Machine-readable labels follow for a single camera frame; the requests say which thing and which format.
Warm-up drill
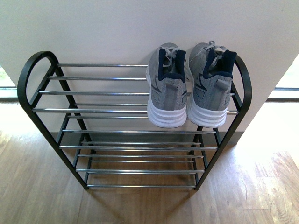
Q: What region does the grey sneaker white sole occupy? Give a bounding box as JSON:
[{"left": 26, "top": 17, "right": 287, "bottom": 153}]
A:
[{"left": 187, "top": 41, "right": 237, "bottom": 128}]

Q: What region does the black metal shoe rack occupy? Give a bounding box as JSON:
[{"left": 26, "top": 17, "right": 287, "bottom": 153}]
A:
[{"left": 17, "top": 51, "right": 252, "bottom": 189}]

